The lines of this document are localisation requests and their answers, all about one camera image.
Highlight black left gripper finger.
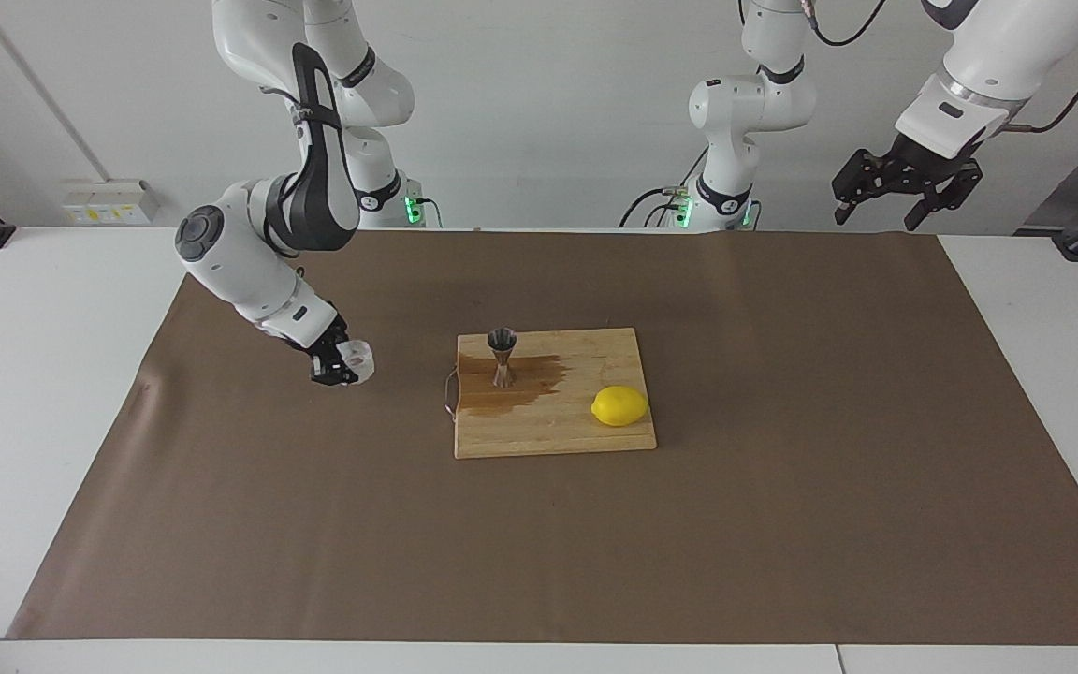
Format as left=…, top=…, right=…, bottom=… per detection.
left=831, top=150, right=896, bottom=227
left=903, top=163, right=985, bottom=233

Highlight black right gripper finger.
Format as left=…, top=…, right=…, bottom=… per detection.
left=311, top=354, right=358, bottom=388

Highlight clear faceted glass cup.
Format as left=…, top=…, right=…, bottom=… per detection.
left=334, top=340, right=377, bottom=386

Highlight steel double jigger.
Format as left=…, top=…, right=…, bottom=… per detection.
left=487, top=327, right=519, bottom=389

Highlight brown paper table mat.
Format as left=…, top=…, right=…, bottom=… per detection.
left=6, top=227, right=1078, bottom=647

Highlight wooden cutting board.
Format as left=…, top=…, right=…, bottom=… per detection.
left=443, top=328, right=658, bottom=460

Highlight yellow lemon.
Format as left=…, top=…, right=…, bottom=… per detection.
left=591, top=386, right=649, bottom=428

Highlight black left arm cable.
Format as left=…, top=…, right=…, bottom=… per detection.
left=806, top=0, right=1078, bottom=134

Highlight thin black base cables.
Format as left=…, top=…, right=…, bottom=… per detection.
left=403, top=192, right=444, bottom=228
left=619, top=183, right=695, bottom=228

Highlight white wall socket box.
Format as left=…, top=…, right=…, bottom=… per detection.
left=62, top=180, right=159, bottom=227

